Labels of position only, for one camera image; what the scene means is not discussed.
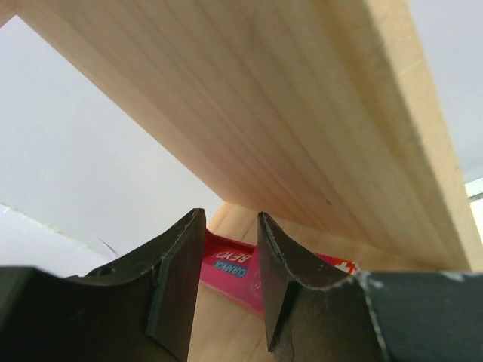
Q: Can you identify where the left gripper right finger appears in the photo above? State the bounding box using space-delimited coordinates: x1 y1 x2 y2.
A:
257 212 482 361

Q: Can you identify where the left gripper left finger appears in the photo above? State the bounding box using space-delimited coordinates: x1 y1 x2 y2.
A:
1 208 206 361

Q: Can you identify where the pink toothpaste box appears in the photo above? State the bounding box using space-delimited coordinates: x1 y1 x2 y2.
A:
198 228 358 320

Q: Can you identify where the wooden two-tier shelf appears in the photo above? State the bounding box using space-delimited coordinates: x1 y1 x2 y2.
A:
0 0 483 362

